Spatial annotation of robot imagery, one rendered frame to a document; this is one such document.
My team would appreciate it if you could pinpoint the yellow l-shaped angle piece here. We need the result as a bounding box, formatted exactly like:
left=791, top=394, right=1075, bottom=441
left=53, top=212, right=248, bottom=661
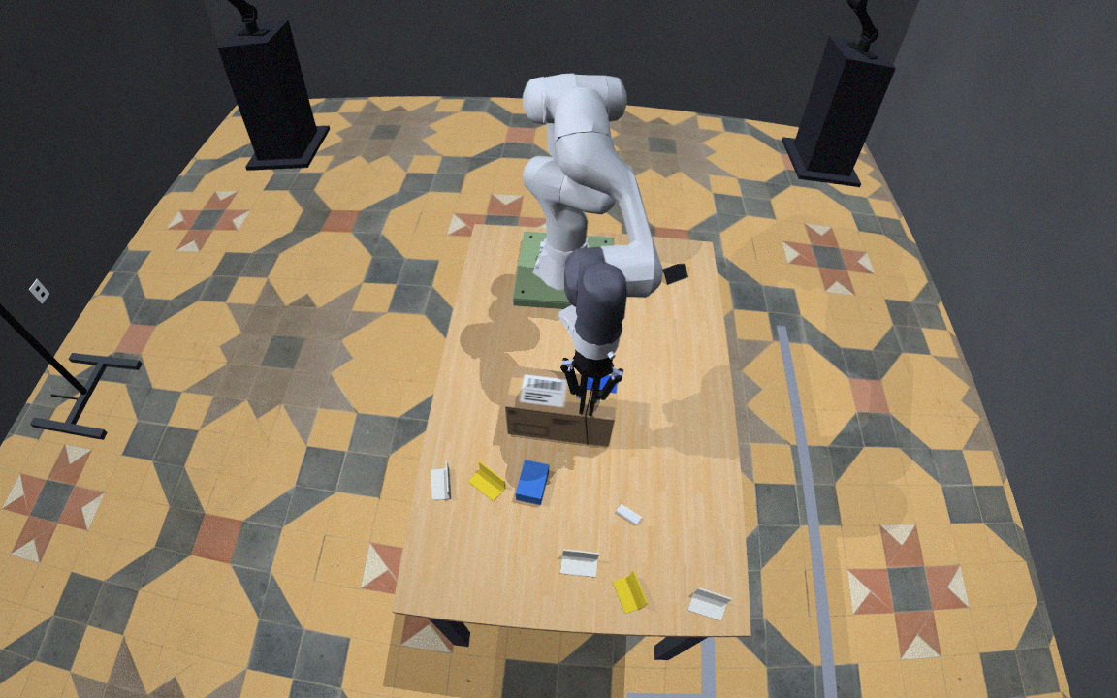
left=613, top=570, right=648, bottom=614

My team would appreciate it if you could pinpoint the brown cardboard box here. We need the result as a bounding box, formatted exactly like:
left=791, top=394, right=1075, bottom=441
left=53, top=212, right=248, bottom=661
left=505, top=366, right=618, bottom=447

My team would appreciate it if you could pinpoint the yellow l-shaped bracket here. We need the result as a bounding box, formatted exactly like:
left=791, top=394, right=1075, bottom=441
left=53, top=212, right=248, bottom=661
left=468, top=461, right=506, bottom=501

